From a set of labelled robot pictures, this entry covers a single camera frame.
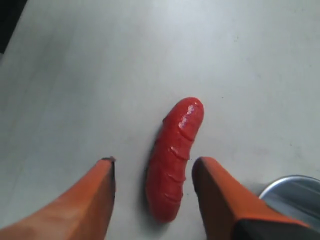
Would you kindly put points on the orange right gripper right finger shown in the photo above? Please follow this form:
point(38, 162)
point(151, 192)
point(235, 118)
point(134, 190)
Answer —
point(230, 211)

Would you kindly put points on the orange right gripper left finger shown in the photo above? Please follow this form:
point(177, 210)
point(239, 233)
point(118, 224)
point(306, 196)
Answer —
point(83, 212)

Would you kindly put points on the red toy sausage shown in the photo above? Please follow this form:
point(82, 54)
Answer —
point(168, 160)

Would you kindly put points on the steel two-compartment lunch box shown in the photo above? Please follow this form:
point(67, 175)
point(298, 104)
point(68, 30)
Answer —
point(295, 196)

